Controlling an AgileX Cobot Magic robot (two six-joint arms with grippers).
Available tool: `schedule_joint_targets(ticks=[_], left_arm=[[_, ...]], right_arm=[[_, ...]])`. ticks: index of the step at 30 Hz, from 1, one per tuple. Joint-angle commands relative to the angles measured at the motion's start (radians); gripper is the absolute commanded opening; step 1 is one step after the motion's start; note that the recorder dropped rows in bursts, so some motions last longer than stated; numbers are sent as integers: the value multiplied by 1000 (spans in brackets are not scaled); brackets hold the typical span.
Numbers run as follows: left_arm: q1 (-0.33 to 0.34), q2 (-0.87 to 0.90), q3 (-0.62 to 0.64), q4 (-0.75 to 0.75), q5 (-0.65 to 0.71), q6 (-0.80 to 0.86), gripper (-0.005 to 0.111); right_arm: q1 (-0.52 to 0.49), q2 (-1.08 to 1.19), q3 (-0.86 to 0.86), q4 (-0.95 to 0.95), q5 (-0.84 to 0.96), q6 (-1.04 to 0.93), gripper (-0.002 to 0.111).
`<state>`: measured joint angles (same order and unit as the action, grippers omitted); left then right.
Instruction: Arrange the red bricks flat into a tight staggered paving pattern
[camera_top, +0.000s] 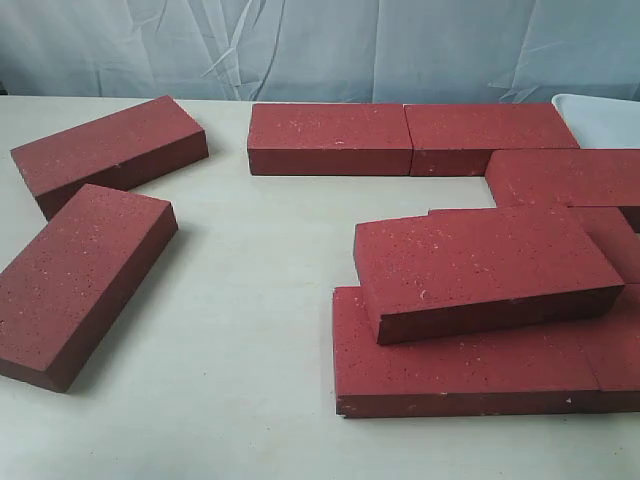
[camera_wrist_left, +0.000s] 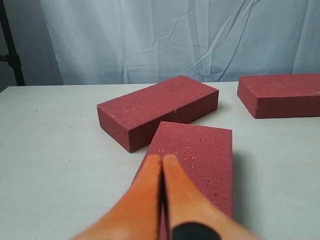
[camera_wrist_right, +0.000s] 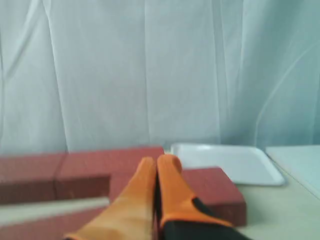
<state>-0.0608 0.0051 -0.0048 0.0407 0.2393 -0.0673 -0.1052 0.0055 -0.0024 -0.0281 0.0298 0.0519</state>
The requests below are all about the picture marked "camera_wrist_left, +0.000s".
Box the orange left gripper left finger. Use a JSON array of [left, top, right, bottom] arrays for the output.
[[73, 154, 162, 240]]

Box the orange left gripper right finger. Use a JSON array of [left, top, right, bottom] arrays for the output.
[[162, 154, 258, 240]]

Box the red brick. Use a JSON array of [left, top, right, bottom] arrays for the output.
[[129, 121, 235, 240], [96, 75, 219, 153]]

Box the top row left brick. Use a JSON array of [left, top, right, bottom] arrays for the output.
[[237, 73, 320, 119]]

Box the white backdrop curtain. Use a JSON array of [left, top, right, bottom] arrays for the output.
[[41, 0, 320, 85]]

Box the black stand pole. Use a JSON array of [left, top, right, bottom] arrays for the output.
[[0, 0, 26, 86]]

